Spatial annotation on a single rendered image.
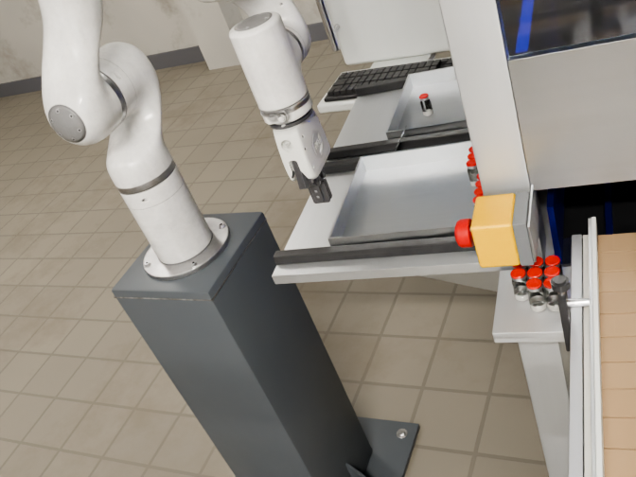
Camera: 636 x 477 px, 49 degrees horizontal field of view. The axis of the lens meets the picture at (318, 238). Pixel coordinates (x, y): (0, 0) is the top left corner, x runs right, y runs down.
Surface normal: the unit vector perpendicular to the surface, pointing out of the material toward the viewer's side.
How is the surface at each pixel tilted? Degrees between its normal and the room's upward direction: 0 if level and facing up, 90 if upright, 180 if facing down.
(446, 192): 0
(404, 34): 90
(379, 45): 90
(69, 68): 67
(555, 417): 90
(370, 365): 0
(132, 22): 90
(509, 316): 0
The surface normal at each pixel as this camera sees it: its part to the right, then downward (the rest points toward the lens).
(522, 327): -0.32, -0.77
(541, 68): -0.27, 0.63
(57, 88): -0.34, 0.20
